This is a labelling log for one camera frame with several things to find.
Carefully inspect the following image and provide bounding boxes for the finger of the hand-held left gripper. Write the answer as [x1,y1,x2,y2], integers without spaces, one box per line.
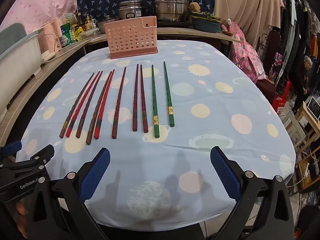
[7,144,55,178]
[0,141,22,167]

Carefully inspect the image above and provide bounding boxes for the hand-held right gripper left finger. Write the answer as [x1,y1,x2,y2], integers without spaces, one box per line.
[25,147,111,240]

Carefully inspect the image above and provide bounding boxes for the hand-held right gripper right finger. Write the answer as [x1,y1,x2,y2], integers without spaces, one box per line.
[209,146,296,240]

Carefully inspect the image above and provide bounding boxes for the brown chopstick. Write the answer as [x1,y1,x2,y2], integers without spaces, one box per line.
[76,71,103,139]
[86,71,112,145]
[59,73,95,139]

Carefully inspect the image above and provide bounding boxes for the dark red chopstick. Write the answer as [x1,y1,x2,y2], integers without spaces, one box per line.
[111,67,127,139]
[132,64,139,132]

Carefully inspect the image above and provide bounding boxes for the brown chopsticks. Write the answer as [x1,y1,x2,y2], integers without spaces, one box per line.
[140,64,149,133]

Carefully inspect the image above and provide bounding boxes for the green chopstick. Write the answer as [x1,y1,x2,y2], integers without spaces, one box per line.
[151,65,160,138]
[163,61,175,127]

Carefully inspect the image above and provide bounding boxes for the pink perforated utensil holder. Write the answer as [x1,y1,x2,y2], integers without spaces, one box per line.
[104,16,159,60]

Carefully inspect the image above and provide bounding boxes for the person's left hand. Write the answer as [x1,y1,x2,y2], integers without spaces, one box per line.
[14,200,28,221]

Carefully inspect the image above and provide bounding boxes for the blue dotted tablecloth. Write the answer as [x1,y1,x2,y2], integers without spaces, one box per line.
[15,40,297,230]

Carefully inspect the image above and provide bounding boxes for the white bin with blue lid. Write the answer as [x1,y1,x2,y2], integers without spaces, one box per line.
[0,23,43,115]

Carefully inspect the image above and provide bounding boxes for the light wooden table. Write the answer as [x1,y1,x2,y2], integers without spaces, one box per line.
[295,101,320,140]

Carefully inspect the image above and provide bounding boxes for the white framed panel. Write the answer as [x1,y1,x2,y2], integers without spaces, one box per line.
[307,96,320,120]

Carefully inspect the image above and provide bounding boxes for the pink electric kettle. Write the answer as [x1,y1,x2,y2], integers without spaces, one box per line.
[46,18,63,52]

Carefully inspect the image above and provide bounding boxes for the pink floral cloth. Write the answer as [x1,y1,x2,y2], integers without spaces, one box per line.
[226,22,267,84]

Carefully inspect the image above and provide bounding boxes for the green can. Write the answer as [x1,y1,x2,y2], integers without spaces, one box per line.
[59,22,73,47]

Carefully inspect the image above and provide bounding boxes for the dark metal chair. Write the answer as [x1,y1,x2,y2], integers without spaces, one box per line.
[256,29,285,103]

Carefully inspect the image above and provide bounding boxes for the pink printed sheet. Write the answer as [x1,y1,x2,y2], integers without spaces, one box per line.
[5,0,87,34]

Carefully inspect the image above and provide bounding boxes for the small pot with glass lid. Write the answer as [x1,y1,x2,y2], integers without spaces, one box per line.
[97,15,120,34]

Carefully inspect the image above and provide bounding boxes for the blue bowl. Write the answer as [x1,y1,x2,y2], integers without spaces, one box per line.
[192,17,221,33]

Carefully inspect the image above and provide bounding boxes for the yellow bowl with greens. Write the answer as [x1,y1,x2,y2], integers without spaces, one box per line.
[189,11,222,22]

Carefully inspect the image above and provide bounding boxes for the hanging clothes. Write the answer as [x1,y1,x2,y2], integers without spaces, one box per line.
[275,0,320,80]

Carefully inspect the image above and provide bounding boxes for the steel rice cooker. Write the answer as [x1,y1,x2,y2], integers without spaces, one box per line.
[117,0,147,20]

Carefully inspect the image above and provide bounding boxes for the navy leaf print cloth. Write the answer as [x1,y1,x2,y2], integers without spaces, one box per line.
[76,0,215,24]

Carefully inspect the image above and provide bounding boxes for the beige curtain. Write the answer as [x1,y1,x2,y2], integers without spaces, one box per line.
[214,0,282,48]

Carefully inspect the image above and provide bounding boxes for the stainless steel steamer pot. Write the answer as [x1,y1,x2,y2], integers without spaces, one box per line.
[154,0,197,22]

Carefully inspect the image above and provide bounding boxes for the white cord with switch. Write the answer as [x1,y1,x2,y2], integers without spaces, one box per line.
[221,0,233,27]

